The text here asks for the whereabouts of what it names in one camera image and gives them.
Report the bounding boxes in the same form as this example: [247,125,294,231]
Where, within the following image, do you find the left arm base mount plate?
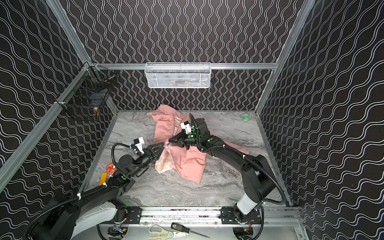
[117,207,143,224]

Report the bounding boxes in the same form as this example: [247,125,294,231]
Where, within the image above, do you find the green transparent lid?
[241,113,252,122]

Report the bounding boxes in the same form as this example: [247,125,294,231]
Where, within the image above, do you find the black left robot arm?
[22,143,164,240]

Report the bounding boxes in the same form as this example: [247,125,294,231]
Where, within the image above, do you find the black wire basket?
[59,66,118,122]

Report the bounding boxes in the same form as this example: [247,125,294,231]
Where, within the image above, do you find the small brass bell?
[93,107,100,117]

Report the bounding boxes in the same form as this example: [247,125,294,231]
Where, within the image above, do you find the black yellow screwdriver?
[171,223,210,239]

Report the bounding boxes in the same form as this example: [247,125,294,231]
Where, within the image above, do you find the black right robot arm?
[169,116,288,216]

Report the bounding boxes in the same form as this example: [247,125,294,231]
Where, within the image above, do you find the aluminium front rail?
[59,206,304,227]

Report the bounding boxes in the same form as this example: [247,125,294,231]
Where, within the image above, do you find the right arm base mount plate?
[218,207,262,225]

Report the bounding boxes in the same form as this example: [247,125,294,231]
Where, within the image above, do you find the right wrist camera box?
[180,121,192,135]

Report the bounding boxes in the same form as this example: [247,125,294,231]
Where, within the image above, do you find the white wire mesh basket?
[145,62,212,89]

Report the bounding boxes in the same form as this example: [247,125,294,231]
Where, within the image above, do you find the yellow block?
[99,172,108,186]

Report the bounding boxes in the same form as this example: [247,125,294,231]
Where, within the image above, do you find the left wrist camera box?
[133,137,145,154]

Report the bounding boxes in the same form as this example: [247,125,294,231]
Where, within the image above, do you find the scissors with pale handles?
[148,225,189,240]

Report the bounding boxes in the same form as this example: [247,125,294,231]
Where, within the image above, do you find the red tape roll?
[106,164,116,174]

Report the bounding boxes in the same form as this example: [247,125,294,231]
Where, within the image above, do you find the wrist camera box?
[180,121,192,135]
[133,137,145,154]

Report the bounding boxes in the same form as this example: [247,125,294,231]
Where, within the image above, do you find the pink zip-up jacket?
[146,104,250,184]

